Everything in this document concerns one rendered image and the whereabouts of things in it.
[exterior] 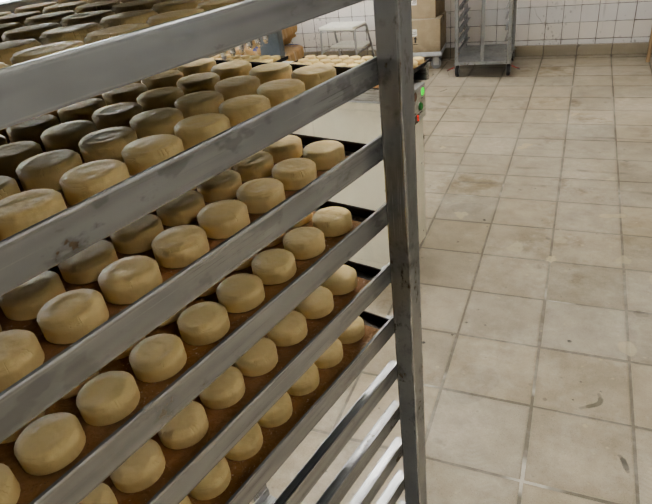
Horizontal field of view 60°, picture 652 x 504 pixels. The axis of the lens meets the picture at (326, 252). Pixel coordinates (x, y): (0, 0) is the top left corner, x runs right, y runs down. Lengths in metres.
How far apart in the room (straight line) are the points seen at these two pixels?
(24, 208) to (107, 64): 0.11
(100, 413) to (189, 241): 0.16
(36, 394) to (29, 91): 0.19
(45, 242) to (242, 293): 0.25
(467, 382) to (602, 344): 0.54
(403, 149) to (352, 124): 1.59
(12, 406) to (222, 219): 0.24
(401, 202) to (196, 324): 0.29
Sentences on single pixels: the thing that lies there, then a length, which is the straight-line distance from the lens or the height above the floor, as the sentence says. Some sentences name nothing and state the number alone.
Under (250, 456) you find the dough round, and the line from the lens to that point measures 0.70.
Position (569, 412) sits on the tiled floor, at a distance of 2.06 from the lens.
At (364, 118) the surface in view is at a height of 0.78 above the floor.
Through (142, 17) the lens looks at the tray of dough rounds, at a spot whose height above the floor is 1.42.
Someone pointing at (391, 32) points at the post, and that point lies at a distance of 0.64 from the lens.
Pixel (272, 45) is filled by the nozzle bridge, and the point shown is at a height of 0.93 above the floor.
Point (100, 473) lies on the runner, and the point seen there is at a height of 1.13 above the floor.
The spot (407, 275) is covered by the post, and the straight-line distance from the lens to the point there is 0.75.
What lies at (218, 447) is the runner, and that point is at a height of 1.05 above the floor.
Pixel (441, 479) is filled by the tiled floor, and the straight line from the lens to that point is 1.84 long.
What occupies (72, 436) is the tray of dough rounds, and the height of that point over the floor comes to 1.15.
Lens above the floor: 1.48
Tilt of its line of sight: 31 degrees down
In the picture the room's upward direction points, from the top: 8 degrees counter-clockwise
